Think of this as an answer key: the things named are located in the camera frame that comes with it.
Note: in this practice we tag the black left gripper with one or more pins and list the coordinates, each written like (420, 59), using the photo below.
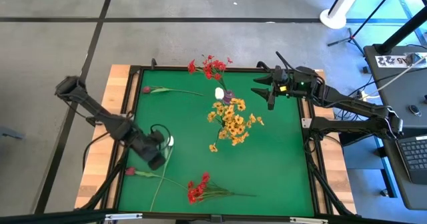
(148, 147)

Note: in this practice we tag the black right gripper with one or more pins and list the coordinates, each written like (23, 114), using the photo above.
(287, 84)

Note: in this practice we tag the white tulip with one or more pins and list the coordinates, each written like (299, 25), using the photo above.
(171, 141)
(219, 93)

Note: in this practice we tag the pink ribbed glass vase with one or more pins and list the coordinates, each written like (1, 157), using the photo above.
(228, 96)

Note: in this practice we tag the yellow flower bunch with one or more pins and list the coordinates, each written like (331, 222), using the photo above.
(231, 120)

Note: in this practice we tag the red flower bunch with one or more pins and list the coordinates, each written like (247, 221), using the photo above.
(211, 66)
(197, 190)

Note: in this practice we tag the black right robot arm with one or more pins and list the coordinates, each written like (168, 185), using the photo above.
(350, 104)

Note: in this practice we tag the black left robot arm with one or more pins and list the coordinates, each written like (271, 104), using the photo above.
(100, 115)

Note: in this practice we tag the green table mat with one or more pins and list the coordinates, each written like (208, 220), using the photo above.
(267, 167)

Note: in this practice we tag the white round-base pole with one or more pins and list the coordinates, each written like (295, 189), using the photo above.
(333, 19)

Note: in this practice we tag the thin black tripod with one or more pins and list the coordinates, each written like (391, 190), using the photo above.
(350, 38)

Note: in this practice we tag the white paper label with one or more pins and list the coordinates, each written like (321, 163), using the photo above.
(390, 61)

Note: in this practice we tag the dark gray side desk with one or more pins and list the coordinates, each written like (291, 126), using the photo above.
(393, 84)

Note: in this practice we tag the thick black stand pole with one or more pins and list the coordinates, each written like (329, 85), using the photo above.
(403, 32)

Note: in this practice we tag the black key fob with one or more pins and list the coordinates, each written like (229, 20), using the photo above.
(414, 109)

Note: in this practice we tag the black keyboard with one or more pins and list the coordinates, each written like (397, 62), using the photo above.
(415, 157)

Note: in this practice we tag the white corner bracket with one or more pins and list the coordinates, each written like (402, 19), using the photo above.
(306, 122)

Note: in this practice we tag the silver aluminium bracket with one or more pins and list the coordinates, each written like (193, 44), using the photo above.
(123, 216)
(308, 220)

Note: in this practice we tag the black table frame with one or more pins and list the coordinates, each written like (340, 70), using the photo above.
(173, 68)

